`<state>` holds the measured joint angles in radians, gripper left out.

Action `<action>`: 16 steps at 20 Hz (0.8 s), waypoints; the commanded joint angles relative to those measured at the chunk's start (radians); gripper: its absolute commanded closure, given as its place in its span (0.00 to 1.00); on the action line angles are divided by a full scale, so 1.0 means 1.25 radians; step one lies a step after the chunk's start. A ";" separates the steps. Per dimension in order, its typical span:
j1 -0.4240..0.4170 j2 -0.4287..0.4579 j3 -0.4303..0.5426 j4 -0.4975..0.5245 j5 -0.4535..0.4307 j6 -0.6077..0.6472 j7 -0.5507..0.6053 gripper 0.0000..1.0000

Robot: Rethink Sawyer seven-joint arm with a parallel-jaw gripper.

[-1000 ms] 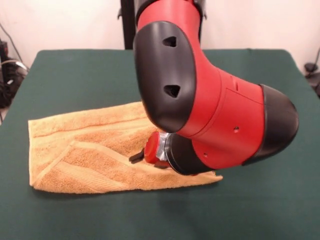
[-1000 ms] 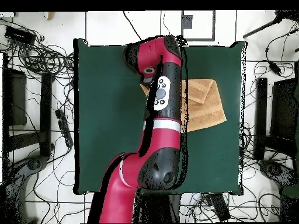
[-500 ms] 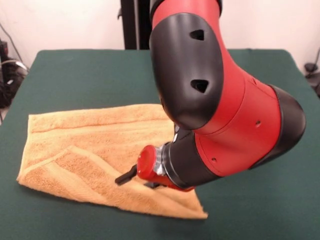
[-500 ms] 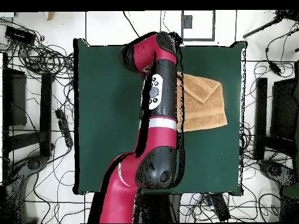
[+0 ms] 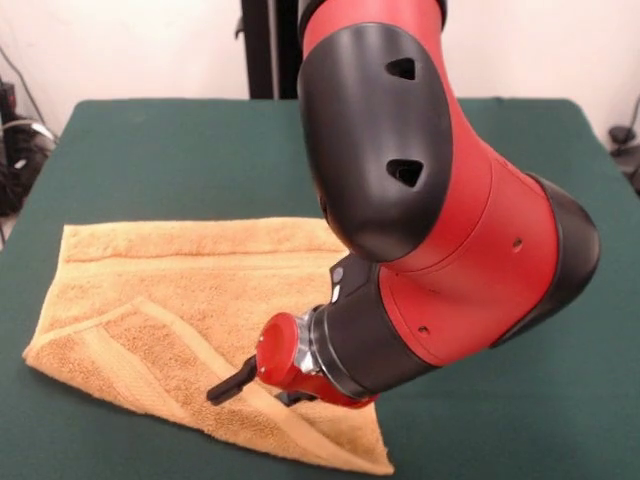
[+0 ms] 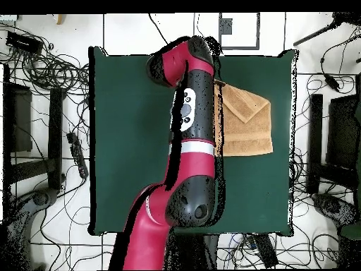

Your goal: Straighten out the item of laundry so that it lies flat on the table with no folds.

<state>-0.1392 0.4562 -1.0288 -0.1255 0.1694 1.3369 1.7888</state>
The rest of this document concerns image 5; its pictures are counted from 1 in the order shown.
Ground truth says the black cable bundle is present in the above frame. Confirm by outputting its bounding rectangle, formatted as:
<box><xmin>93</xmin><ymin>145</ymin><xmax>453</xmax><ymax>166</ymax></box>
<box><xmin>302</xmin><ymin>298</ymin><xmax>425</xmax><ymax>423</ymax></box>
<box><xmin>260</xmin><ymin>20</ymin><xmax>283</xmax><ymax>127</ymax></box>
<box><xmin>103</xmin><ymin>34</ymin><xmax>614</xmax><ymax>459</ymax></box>
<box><xmin>0</xmin><ymin>47</ymin><xmax>60</xmax><ymax>251</ymax></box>

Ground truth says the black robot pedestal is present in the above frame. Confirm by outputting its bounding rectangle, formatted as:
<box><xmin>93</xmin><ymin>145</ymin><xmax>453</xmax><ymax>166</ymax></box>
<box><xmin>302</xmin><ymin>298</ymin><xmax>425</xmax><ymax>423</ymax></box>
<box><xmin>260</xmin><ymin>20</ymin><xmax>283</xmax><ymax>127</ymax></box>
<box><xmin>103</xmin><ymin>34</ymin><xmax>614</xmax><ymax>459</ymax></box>
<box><xmin>233</xmin><ymin>0</ymin><xmax>307</xmax><ymax>100</ymax></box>

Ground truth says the black plug with cable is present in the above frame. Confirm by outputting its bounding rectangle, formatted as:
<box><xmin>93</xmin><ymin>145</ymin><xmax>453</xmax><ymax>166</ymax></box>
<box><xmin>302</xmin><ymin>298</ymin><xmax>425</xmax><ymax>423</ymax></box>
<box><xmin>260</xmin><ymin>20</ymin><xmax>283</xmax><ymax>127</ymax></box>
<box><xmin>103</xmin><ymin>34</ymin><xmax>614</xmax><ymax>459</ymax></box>
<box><xmin>607</xmin><ymin>94</ymin><xmax>640</xmax><ymax>196</ymax></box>

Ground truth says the dark green table cloth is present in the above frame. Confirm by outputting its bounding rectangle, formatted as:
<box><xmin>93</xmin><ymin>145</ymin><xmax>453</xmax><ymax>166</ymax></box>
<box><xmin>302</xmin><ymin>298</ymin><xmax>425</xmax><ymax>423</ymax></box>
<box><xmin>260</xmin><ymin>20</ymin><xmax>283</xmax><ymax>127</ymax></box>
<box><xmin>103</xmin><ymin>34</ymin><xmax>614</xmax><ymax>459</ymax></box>
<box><xmin>0</xmin><ymin>97</ymin><xmax>640</xmax><ymax>480</ymax></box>

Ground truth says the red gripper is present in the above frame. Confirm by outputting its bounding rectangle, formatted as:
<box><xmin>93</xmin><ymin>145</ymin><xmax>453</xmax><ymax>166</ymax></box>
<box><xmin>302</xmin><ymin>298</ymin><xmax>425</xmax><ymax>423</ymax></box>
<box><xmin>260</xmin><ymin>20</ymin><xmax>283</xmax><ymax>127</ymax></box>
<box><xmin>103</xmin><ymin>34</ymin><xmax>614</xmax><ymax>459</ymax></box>
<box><xmin>206</xmin><ymin>312</ymin><xmax>380</xmax><ymax>410</ymax></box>

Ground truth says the orange terry towel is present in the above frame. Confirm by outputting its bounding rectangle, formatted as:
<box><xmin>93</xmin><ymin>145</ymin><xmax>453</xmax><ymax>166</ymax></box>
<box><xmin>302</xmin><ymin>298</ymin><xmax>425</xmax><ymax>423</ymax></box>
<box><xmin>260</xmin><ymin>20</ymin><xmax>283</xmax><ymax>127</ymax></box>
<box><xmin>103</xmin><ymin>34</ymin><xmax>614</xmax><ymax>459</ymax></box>
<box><xmin>22</xmin><ymin>216</ymin><xmax>396</xmax><ymax>476</ymax></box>

